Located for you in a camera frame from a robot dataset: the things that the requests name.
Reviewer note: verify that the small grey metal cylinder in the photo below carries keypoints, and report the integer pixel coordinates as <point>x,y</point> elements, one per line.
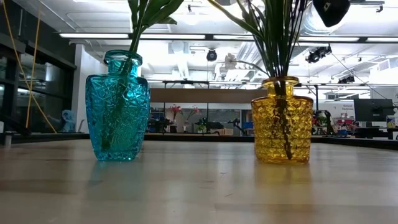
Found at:
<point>8,138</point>

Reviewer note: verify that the blue cut-glass vase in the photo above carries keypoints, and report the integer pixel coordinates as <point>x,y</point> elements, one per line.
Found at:
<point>118,118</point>

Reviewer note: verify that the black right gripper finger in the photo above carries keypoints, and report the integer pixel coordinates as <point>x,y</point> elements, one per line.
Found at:
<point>334,12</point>

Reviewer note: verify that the black computer monitor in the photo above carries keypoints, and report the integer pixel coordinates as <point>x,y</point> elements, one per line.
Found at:
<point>373,109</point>

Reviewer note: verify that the white artificial flower spray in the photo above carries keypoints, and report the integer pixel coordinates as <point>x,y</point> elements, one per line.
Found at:
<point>230,61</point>

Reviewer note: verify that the pink flower arrangement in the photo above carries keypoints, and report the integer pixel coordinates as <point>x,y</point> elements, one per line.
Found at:
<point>176,109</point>

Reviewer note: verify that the black ceiling spotlight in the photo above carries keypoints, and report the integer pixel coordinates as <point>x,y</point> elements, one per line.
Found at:
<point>317,54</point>
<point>346,79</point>
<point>211,55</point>

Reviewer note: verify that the yellow cut-glass vase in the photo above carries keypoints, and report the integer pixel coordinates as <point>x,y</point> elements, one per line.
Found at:
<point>298,130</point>

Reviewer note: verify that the flower stems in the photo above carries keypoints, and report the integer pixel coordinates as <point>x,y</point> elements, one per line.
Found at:
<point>163,9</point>
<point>239,21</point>

